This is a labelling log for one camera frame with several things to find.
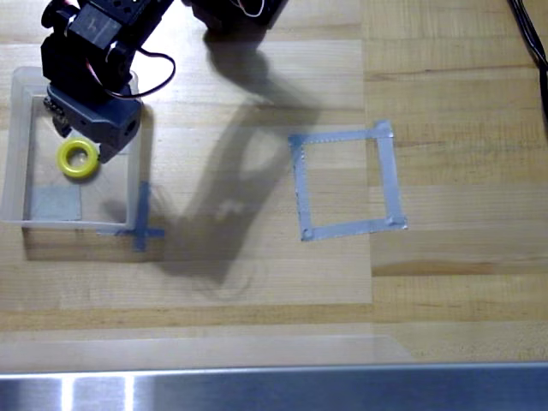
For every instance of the clear plastic box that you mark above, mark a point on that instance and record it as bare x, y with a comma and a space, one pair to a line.
17, 171

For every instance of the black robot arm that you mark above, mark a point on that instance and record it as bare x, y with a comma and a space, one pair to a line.
85, 64

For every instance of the grey duct tape strip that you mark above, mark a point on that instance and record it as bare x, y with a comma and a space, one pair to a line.
334, 137
143, 205
351, 229
156, 233
301, 192
389, 180

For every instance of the blue grey gripper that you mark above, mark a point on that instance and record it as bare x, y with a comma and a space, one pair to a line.
104, 122

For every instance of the grey tape patch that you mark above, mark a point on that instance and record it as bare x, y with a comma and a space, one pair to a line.
55, 203

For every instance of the shiny metal rail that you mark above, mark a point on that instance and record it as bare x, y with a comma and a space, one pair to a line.
299, 389

